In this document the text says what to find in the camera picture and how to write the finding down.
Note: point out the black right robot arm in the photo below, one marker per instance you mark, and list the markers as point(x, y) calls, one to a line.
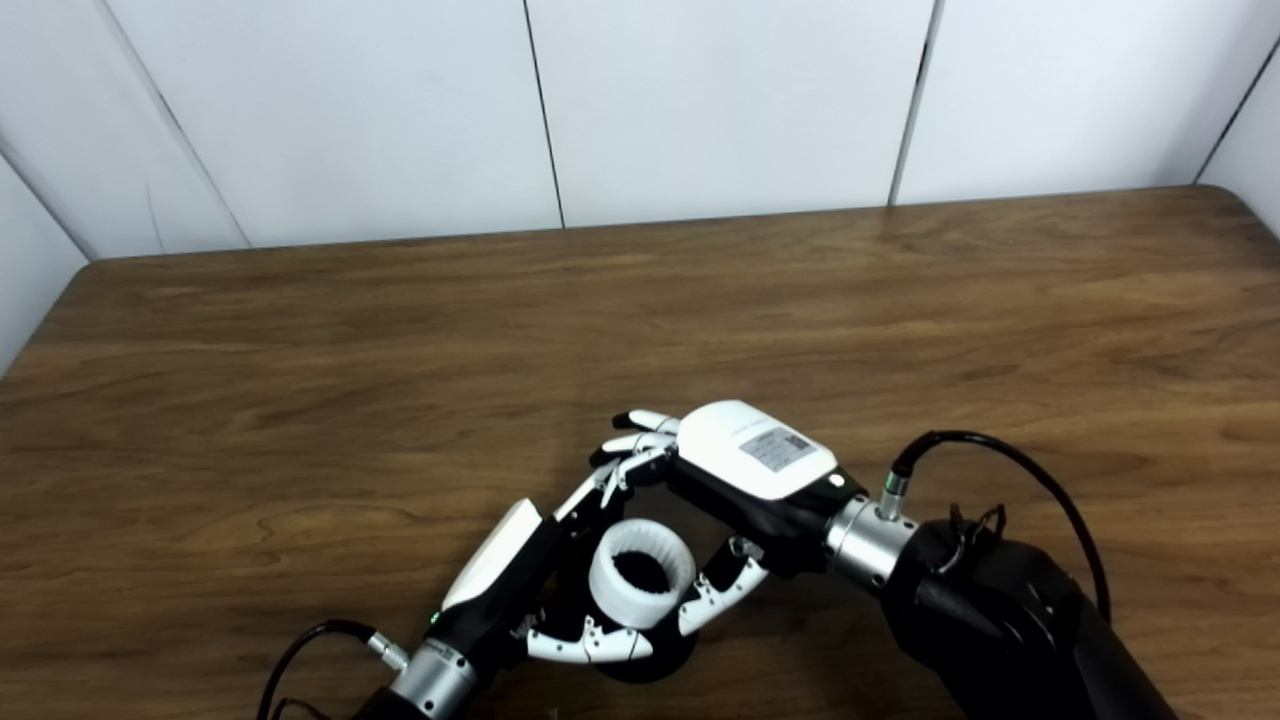
point(1000, 630)

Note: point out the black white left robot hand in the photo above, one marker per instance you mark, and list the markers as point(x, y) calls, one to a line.
point(495, 570)

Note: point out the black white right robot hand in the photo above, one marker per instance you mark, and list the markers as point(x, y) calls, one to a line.
point(750, 450)

